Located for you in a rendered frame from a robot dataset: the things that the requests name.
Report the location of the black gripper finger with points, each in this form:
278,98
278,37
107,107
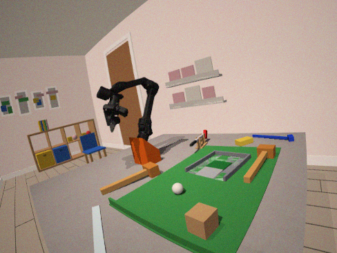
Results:
108,116
112,125

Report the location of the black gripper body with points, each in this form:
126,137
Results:
111,106

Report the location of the white golf ball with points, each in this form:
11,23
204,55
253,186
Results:
177,188

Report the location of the green flat mat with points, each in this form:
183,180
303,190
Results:
237,202

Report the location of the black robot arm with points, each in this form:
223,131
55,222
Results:
144,123

